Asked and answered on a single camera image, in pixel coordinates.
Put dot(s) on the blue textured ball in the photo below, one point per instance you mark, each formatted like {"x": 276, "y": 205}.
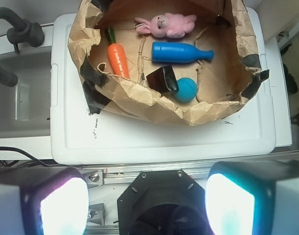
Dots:
{"x": 187, "y": 89}

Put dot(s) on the gripper right finger with light pad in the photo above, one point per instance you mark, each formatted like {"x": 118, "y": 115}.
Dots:
{"x": 253, "y": 197}

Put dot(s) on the small black box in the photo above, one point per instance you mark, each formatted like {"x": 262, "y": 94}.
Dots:
{"x": 163, "y": 80}

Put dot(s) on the gripper left finger with light pad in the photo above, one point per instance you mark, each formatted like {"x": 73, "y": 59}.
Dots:
{"x": 43, "y": 201}

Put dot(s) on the orange toy carrot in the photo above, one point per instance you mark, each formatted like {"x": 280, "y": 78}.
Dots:
{"x": 116, "y": 55}

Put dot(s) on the black octagonal mount plate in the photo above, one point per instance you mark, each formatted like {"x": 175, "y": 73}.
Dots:
{"x": 163, "y": 203}

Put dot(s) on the aluminium rail with bolt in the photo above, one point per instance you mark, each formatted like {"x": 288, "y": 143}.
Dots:
{"x": 99, "y": 175}

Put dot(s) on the pink plush bunny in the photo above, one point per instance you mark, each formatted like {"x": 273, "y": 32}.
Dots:
{"x": 168, "y": 25}

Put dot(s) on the white sink basin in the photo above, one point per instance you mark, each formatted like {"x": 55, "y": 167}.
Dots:
{"x": 25, "y": 108}

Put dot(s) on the brown paper bag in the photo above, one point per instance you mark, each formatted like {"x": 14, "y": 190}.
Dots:
{"x": 225, "y": 84}

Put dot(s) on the white plastic bin lid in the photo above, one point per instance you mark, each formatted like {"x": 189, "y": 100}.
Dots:
{"x": 78, "y": 137}

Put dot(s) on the blue toy bottle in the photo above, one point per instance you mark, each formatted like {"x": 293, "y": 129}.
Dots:
{"x": 178, "y": 53}

